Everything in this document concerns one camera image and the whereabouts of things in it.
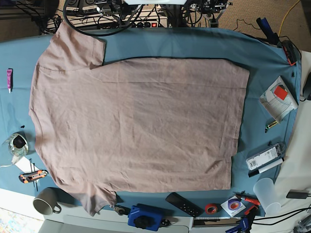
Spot black zip ties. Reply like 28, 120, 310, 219
29, 158, 39, 192

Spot blue clamp top right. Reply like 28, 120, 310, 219
256, 17, 280, 45

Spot orange utility knife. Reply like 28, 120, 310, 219
18, 170, 48, 183

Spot pink t-shirt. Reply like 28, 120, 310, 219
29, 23, 249, 216

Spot red handled pliers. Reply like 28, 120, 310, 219
234, 193, 260, 206

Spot red tape roll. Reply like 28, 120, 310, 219
205, 203, 221, 215

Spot blue clamp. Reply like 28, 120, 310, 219
225, 205, 259, 233
256, 17, 280, 45

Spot black remote control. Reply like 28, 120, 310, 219
165, 192, 204, 217

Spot metal carabiner keychain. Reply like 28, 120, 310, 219
110, 205, 131, 216

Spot purple glue tube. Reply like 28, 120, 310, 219
6, 69, 13, 93

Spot black power adapter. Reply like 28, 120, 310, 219
286, 190, 311, 200

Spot glass jar with black lid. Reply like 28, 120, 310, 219
4, 133, 29, 156

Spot black and white marker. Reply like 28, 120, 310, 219
248, 158, 285, 178

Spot blue clamp bottom right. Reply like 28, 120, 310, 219
225, 205, 259, 233

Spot black computer mouse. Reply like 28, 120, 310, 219
303, 73, 311, 100

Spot thick black cable loop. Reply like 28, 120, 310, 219
62, 0, 144, 37

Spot yellow cable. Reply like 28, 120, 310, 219
278, 0, 302, 37

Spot orange black clamp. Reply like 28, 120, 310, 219
281, 40, 301, 66

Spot clear plastic case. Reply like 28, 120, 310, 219
246, 142, 286, 170

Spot white paper note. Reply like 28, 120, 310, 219
15, 156, 39, 173

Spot grey coffee mug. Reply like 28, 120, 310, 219
33, 188, 62, 216

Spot booklet with red square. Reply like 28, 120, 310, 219
259, 76, 298, 123

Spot translucent plastic cup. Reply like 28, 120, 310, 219
253, 178, 281, 216

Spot white power strip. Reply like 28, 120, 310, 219
48, 17, 171, 31

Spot blue box with black knob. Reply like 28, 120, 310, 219
128, 204, 164, 232

